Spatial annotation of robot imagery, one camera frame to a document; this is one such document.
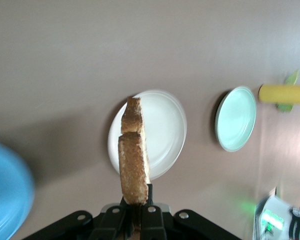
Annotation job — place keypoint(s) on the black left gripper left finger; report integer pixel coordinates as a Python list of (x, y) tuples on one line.
[(107, 225)]

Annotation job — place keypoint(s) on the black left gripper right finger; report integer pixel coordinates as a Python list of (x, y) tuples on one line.
[(155, 225)]

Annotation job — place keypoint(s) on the toasted bread slice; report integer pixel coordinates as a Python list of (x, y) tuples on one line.
[(132, 162)]

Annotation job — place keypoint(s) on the yellow squeeze bottle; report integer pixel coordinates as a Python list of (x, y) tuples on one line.
[(280, 94)]

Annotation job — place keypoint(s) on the green lettuce leaf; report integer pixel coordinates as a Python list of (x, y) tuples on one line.
[(292, 78)]

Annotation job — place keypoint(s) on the beige plate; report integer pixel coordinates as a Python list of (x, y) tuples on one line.
[(165, 130)]

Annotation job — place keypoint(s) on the blue plate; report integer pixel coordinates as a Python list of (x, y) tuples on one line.
[(5, 187)]

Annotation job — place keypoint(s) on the mint green plate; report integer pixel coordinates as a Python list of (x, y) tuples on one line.
[(236, 120)]

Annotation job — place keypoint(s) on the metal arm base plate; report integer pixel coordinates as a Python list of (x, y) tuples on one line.
[(265, 225)]

